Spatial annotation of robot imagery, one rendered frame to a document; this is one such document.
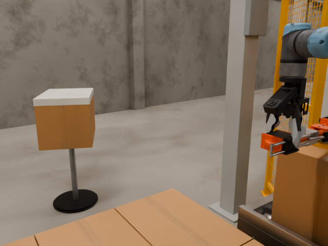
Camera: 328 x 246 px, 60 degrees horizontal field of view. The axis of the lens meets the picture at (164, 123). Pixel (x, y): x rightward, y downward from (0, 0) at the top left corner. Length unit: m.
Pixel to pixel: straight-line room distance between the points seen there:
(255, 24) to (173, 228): 1.50
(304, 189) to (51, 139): 1.76
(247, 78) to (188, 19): 5.96
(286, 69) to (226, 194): 1.79
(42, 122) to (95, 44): 4.25
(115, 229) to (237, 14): 1.68
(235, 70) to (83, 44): 4.45
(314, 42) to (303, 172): 0.65
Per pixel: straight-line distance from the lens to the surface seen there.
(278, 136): 0.94
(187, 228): 1.44
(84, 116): 2.26
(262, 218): 1.45
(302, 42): 0.86
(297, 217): 1.41
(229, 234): 1.43
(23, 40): 5.88
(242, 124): 2.32
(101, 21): 6.51
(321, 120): 1.25
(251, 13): 2.20
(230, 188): 2.52
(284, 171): 1.37
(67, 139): 2.32
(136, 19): 6.82
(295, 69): 0.91
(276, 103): 0.87
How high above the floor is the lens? 1.35
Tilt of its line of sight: 14 degrees down
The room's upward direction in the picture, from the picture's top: straight up
